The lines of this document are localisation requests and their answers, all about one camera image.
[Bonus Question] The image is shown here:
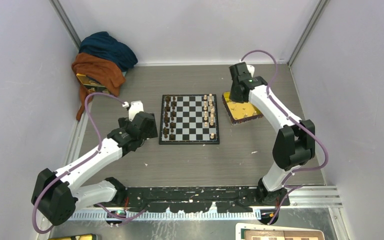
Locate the gold tin lid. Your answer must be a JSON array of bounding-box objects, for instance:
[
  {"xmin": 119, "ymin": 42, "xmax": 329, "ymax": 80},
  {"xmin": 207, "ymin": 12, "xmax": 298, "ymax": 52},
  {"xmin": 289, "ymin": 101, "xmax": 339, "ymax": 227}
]
[{"xmin": 48, "ymin": 233, "xmax": 98, "ymax": 240}]

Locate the dark blue cloth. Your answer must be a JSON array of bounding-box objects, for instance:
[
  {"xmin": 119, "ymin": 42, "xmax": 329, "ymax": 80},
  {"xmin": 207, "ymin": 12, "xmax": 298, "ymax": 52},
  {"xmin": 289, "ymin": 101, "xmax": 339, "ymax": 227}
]
[{"xmin": 78, "ymin": 31, "xmax": 139, "ymax": 72}]

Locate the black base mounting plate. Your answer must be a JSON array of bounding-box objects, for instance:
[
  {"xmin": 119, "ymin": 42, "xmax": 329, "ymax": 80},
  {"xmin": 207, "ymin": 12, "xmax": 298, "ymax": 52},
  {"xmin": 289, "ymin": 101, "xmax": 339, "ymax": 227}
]
[{"xmin": 102, "ymin": 186, "xmax": 287, "ymax": 214}]

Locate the orange cloth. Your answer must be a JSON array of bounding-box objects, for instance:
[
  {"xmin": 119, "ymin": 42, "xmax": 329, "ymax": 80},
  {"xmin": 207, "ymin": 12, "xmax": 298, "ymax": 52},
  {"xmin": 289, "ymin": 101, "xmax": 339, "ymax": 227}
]
[{"xmin": 71, "ymin": 52, "xmax": 127, "ymax": 121}]

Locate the wrist white camera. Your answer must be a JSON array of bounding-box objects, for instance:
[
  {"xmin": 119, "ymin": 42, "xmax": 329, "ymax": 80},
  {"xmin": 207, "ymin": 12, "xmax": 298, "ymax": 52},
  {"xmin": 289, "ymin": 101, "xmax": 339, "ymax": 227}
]
[
  {"xmin": 246, "ymin": 64, "xmax": 255, "ymax": 77},
  {"xmin": 128, "ymin": 100, "xmax": 144, "ymax": 121}
]

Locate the black and white chessboard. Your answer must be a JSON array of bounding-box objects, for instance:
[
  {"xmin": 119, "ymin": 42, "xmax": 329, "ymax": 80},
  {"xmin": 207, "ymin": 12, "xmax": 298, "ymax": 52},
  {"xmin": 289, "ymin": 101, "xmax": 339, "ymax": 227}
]
[{"xmin": 159, "ymin": 93, "xmax": 221, "ymax": 145}]

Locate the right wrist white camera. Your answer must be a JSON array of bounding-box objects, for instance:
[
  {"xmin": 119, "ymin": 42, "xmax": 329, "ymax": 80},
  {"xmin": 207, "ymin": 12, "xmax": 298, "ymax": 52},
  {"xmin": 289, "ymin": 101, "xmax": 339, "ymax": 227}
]
[{"xmin": 246, "ymin": 64, "xmax": 255, "ymax": 77}]

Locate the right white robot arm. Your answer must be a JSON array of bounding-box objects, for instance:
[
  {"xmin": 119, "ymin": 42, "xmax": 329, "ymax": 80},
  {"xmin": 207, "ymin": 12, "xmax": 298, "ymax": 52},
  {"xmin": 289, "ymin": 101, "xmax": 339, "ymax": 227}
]
[{"xmin": 229, "ymin": 62, "xmax": 315, "ymax": 206}]

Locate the gold tin box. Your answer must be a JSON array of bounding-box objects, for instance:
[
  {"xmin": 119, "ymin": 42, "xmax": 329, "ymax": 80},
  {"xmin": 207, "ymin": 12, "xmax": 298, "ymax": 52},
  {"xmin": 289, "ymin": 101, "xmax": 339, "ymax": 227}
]
[{"xmin": 222, "ymin": 91, "xmax": 264, "ymax": 125}]

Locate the yellow patterned box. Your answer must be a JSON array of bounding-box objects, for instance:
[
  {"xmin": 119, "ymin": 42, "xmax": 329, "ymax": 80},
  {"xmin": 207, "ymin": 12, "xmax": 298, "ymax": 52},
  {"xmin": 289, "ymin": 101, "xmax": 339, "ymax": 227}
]
[{"xmin": 76, "ymin": 73, "xmax": 113, "ymax": 95}]

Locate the wooden board corner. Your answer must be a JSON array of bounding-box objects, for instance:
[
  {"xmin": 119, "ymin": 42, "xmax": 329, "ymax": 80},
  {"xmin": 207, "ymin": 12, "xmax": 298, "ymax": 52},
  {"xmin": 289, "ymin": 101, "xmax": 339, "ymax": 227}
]
[{"xmin": 235, "ymin": 223, "xmax": 325, "ymax": 240}]

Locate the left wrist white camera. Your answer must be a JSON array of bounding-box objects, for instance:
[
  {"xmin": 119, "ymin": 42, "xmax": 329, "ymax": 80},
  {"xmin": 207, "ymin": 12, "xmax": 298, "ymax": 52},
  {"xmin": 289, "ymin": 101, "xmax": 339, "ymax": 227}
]
[{"xmin": 128, "ymin": 100, "xmax": 144, "ymax": 121}]

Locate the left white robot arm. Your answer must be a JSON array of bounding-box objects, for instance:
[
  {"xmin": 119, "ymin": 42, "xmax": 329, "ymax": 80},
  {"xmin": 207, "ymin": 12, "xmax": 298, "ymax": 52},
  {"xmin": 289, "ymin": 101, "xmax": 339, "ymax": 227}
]
[{"xmin": 31, "ymin": 111, "xmax": 158, "ymax": 226}]

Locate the dark wooden chess pieces row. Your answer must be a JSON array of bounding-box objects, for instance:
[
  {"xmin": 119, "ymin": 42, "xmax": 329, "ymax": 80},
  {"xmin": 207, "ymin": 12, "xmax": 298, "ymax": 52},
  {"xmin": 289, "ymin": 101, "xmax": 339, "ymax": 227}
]
[{"xmin": 162, "ymin": 95, "xmax": 177, "ymax": 141}]

